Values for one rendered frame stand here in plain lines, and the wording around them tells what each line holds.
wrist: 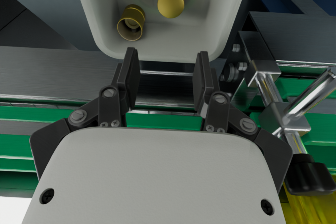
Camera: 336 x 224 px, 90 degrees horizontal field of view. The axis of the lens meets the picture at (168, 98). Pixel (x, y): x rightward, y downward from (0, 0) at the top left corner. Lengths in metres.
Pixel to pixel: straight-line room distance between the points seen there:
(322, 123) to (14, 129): 0.39
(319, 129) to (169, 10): 0.21
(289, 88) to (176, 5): 0.17
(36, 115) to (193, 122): 0.25
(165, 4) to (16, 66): 0.29
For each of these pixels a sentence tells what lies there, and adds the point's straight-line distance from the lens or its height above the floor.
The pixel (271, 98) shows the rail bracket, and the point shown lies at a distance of 0.18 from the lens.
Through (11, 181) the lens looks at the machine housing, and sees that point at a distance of 0.55.
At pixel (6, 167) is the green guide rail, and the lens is 0.41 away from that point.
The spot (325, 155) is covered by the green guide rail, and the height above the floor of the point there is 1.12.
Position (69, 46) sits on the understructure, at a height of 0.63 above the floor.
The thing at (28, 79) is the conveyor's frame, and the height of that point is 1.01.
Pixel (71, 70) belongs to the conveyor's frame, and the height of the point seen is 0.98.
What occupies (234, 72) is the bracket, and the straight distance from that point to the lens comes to 0.25.
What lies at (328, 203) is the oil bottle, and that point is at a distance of 0.33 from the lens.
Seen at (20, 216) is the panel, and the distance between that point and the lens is 0.48.
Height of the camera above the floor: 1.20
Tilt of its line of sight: 38 degrees down
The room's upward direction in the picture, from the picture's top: 177 degrees counter-clockwise
